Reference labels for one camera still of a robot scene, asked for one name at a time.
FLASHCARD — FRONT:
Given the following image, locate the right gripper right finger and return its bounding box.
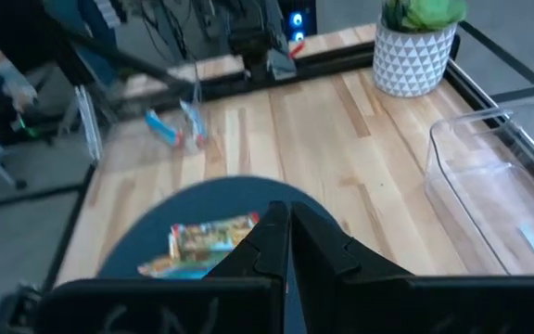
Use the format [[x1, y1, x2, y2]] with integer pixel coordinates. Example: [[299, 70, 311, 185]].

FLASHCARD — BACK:
[[290, 201, 534, 334]]

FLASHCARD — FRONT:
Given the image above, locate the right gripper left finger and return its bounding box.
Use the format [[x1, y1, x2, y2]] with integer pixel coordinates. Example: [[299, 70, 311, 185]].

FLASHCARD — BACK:
[[34, 200, 292, 334]]

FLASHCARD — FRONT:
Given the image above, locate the blue granola bar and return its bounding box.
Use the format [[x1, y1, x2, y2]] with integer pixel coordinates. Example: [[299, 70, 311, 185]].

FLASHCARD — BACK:
[[169, 212, 261, 254], [145, 109, 181, 148]]

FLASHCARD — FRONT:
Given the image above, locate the clear plastic bin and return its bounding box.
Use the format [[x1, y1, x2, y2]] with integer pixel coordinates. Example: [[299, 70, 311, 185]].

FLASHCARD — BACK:
[[74, 69, 212, 163], [424, 100, 534, 277]]

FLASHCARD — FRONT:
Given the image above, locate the dark round plate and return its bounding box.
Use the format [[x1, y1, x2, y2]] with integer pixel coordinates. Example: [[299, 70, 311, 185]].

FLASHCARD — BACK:
[[97, 174, 342, 280]]

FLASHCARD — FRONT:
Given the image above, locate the succulent in white patterned pot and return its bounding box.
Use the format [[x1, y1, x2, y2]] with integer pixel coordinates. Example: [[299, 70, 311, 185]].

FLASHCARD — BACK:
[[372, 0, 468, 98]]

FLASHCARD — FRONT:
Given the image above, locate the black computer with blue light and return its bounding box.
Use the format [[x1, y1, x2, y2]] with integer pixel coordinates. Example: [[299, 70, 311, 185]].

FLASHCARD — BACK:
[[278, 0, 318, 43]]

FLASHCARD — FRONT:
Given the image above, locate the red-handled clamp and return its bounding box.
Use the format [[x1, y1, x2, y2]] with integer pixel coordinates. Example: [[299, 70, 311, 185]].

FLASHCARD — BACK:
[[287, 40, 306, 59]]

